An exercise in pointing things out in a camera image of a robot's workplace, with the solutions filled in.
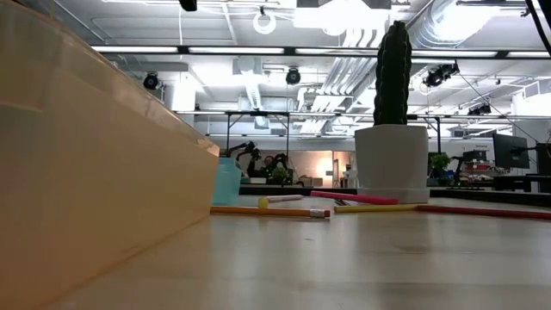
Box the black office desk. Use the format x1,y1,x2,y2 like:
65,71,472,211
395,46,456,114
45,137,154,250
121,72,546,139
492,174,551,194

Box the dark green cactus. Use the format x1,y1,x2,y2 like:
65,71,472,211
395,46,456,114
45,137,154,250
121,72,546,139
373,20,413,127

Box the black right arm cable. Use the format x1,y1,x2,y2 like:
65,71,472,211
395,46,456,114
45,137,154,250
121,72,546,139
523,0,551,56

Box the red pencil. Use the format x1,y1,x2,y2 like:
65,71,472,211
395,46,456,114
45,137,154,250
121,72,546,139
415,204,551,221

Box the distant black frame stand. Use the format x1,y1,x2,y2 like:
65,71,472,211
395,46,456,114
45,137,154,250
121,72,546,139
225,110,291,173

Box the long linear ceiling light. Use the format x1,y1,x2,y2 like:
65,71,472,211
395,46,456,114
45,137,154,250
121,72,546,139
90,45,551,60

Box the green potted plant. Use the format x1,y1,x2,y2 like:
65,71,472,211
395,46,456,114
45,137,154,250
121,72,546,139
430,152,452,178

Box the green translucent plastic tray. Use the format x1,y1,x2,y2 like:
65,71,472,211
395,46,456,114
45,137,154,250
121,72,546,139
211,157,243,207

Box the orange pencil with eraser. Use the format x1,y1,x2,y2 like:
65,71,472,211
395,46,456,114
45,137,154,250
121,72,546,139
209,205,331,220

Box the black ceiling track lights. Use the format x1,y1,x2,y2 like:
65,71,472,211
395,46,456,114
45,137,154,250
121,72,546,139
467,102,492,116

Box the black aluminium table frame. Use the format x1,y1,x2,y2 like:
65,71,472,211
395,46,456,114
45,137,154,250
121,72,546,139
238,183,551,208

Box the small green plant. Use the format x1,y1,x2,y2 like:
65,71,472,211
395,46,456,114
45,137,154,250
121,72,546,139
271,165,290,186

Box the orange translucent plastic tray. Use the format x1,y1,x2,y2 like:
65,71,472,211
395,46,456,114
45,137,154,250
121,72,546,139
0,0,220,310

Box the silver ventilation duct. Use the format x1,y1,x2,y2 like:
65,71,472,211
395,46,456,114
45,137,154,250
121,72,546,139
408,0,503,49

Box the black computer monitor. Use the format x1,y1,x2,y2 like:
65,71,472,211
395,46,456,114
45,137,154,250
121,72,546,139
492,133,531,171

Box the hot pink pen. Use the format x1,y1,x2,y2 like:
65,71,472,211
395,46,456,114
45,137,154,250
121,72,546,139
310,190,400,207

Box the white marker with yellow cap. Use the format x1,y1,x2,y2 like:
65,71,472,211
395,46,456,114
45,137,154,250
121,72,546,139
265,194,305,204

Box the white ring lamp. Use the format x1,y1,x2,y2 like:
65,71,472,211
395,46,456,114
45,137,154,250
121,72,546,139
252,10,277,35

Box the yellow pencil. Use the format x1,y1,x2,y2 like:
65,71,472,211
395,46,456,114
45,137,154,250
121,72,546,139
334,203,419,214

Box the white plant pot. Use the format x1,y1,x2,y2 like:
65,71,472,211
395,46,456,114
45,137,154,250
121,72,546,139
354,124,430,205

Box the black ceiling camera cluster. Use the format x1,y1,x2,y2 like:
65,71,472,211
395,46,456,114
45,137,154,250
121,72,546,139
422,62,461,89

